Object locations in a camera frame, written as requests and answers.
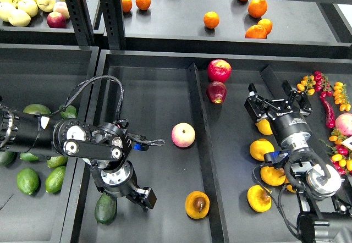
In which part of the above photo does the red apple top shelf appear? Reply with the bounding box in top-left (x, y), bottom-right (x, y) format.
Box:
top-left (47, 12), bottom-right (67, 29)

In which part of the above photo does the black left tray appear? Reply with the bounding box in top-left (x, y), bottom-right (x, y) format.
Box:
top-left (1, 44), bottom-right (98, 242)

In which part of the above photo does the small dark avocado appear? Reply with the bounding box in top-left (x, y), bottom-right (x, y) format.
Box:
top-left (59, 105), bottom-right (78, 119)

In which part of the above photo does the pink apple centre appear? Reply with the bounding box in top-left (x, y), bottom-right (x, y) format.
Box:
top-left (171, 123), bottom-right (195, 148)

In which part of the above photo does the yellow pear with stem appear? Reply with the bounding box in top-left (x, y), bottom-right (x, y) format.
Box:
top-left (255, 119), bottom-right (273, 135)

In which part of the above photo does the dark green avocado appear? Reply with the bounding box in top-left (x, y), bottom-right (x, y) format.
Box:
top-left (95, 193), bottom-right (117, 224)

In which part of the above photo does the yellow pear middle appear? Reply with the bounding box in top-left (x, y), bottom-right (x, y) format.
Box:
top-left (260, 166), bottom-right (286, 186)

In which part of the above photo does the green avocado lower right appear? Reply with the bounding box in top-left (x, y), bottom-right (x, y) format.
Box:
top-left (45, 166), bottom-right (66, 194)

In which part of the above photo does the large orange right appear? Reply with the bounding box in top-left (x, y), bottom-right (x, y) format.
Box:
top-left (247, 0), bottom-right (268, 18)

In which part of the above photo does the red chili pepper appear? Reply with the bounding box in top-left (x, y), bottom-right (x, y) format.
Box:
top-left (320, 91), bottom-right (336, 129)

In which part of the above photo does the black divided centre tray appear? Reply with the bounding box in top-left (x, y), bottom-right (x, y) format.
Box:
top-left (78, 51), bottom-right (351, 242)

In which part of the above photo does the light green avocado top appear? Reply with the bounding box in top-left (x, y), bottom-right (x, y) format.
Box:
top-left (23, 103), bottom-right (51, 115)

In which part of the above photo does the yellow pear lower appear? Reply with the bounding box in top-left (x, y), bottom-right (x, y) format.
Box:
top-left (247, 185), bottom-right (272, 213)

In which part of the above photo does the light green avocado hidden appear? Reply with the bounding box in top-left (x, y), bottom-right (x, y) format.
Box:
top-left (47, 156), bottom-right (68, 168)

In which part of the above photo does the bright red apple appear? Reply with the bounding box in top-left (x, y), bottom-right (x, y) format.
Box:
top-left (207, 59), bottom-right (232, 83)

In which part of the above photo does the orange front right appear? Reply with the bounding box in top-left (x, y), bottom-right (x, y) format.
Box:
top-left (245, 25), bottom-right (267, 39)

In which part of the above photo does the pink apple right edge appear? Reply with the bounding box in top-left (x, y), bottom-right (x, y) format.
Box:
top-left (335, 113), bottom-right (352, 136)

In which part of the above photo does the orange far left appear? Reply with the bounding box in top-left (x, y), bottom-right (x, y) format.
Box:
top-left (122, 0), bottom-right (133, 13)

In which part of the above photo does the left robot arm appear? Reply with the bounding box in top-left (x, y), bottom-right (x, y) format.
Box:
top-left (1, 89), bottom-right (165, 211)

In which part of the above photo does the yellow pear showing stem end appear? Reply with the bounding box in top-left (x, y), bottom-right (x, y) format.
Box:
top-left (185, 191), bottom-right (210, 219)

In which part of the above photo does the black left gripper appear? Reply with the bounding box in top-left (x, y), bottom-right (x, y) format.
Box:
top-left (97, 184), bottom-right (157, 212)

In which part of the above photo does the dark avocado at edge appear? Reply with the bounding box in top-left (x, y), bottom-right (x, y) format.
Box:
top-left (0, 151), bottom-right (16, 166)

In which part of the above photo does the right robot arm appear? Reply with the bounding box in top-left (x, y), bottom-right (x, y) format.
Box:
top-left (244, 81), bottom-right (351, 242)

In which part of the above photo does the green avocado middle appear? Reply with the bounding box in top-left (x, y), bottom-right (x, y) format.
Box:
top-left (20, 153), bottom-right (39, 162)

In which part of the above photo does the yellow pear under gripper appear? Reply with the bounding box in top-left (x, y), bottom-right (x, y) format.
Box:
top-left (249, 139), bottom-right (275, 162)

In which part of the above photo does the dark red apple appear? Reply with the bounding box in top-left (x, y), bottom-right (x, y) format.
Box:
top-left (206, 81), bottom-right (227, 104)

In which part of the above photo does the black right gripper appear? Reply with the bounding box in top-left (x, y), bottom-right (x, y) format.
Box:
top-left (244, 80), bottom-right (312, 147)

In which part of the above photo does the yellow pear far right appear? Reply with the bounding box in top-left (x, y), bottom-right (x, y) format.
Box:
top-left (284, 178), bottom-right (296, 193)

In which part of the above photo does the orange cherry tomato bunch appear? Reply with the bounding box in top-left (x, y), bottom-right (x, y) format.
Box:
top-left (296, 75), bottom-right (316, 108)

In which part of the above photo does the bright green avocado bottom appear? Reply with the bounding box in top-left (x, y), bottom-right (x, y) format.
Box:
top-left (16, 168), bottom-right (40, 195)

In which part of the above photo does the orange centre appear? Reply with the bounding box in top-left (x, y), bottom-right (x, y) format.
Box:
top-left (203, 11), bottom-right (220, 29)

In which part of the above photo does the orange right small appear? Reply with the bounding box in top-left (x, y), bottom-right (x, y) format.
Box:
top-left (257, 19), bottom-right (273, 35)

